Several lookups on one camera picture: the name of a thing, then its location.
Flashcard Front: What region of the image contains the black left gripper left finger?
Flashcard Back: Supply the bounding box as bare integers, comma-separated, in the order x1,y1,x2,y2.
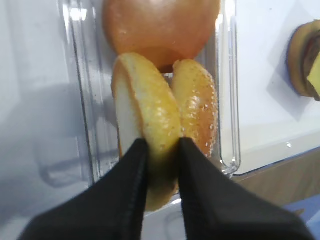
19,139,148,240

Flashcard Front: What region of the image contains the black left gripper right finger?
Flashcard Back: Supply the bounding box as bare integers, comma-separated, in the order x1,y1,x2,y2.
178,138,314,240

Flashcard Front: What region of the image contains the sesame bun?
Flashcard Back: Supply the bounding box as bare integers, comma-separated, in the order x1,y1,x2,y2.
171,59,219,158
111,52,182,212

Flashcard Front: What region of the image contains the white rectangular serving tray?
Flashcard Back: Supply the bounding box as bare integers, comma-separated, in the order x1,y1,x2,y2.
219,0,320,176

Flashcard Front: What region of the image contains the clear bun container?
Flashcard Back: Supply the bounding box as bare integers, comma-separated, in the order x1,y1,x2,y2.
58,0,242,184

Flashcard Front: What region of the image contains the yellow cheese slice on burger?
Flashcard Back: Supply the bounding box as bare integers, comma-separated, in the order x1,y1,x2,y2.
307,65,320,94

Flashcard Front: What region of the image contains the bottom burger bun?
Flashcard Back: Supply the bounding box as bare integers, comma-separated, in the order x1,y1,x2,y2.
286,19,320,98

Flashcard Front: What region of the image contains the plain smooth bun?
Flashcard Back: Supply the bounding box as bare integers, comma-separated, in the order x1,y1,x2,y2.
102,0,221,73

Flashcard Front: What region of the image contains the brown burger patty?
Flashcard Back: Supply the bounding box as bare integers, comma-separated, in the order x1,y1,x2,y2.
303,38,320,77

